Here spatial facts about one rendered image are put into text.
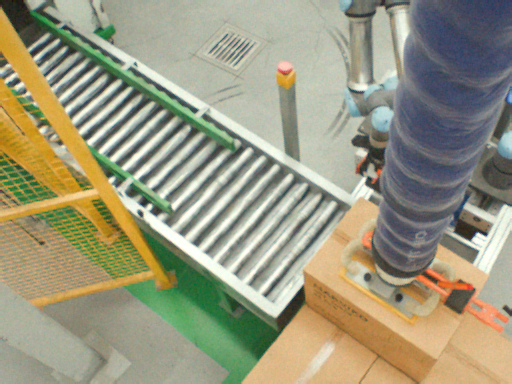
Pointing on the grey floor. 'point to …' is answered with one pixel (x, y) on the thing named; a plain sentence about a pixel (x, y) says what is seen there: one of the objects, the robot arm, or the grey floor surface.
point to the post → (289, 113)
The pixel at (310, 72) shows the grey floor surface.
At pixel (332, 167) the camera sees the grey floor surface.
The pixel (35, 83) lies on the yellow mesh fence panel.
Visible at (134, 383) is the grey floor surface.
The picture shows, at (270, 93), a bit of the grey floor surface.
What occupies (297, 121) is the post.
